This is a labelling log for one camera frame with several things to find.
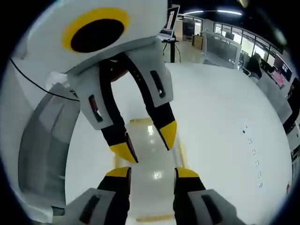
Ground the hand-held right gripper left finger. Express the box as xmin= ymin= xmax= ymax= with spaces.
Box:
xmin=63 ymin=166 xmax=132 ymax=225

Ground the wooden cabinet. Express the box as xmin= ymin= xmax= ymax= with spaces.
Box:
xmin=191 ymin=34 xmax=203 ymax=50

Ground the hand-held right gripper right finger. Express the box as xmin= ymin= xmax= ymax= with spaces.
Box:
xmin=172 ymin=166 xmax=242 ymax=225

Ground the clear box with yellow buckle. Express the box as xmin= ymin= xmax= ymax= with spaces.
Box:
xmin=112 ymin=118 xmax=188 ymax=223

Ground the short ceiling light strip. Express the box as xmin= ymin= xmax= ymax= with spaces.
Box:
xmin=184 ymin=8 xmax=242 ymax=16

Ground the pink box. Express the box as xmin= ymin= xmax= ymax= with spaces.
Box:
xmin=271 ymin=71 xmax=286 ymax=89

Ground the black computer monitor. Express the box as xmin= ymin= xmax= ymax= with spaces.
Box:
xmin=273 ymin=54 xmax=293 ymax=81

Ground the silver open laptop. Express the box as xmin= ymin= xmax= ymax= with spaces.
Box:
xmin=161 ymin=6 xmax=180 ymax=39

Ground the white frame office chair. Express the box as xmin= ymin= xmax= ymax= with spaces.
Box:
xmin=202 ymin=30 xmax=242 ymax=70

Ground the black laptop stand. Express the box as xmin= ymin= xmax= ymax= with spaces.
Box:
xmin=157 ymin=34 xmax=181 ymax=63

